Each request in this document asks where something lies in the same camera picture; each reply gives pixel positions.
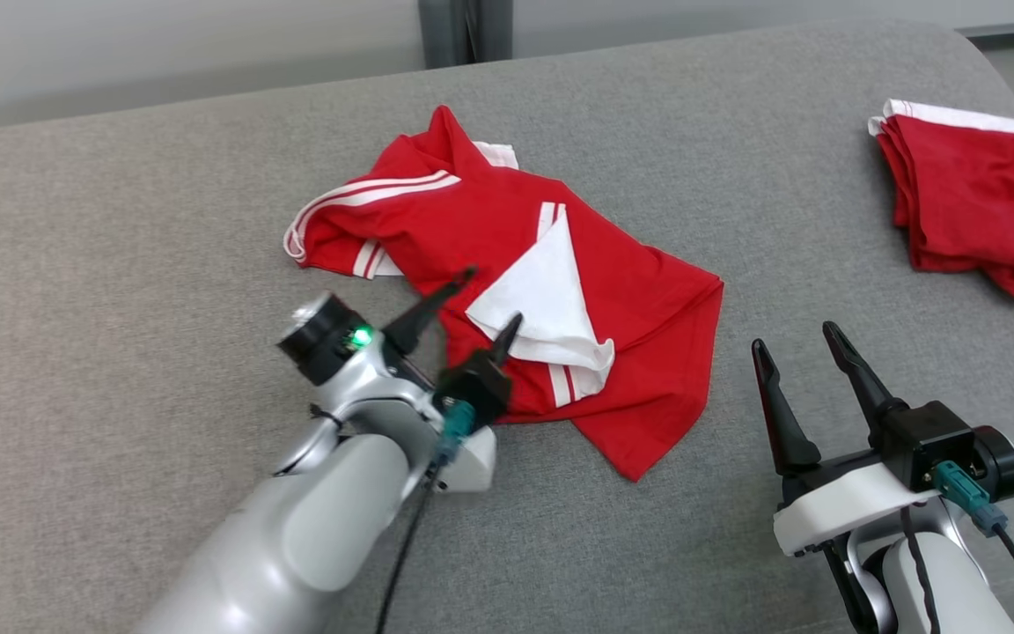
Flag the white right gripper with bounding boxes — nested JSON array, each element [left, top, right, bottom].
[[752, 321, 939, 557]]

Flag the grey metal partition post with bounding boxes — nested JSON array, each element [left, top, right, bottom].
[[419, 0, 514, 70]]

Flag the short black right arm cable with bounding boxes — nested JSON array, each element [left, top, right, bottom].
[[901, 506, 941, 634]]

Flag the red and white basketball jersey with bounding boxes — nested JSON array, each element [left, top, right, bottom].
[[283, 104, 726, 483]]

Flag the long black left camera cable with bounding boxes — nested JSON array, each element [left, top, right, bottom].
[[375, 467, 437, 634]]

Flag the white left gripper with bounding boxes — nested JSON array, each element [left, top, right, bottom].
[[373, 267, 525, 494]]

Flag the red shorts with white stripe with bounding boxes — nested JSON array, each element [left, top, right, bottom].
[[866, 99, 1014, 315]]

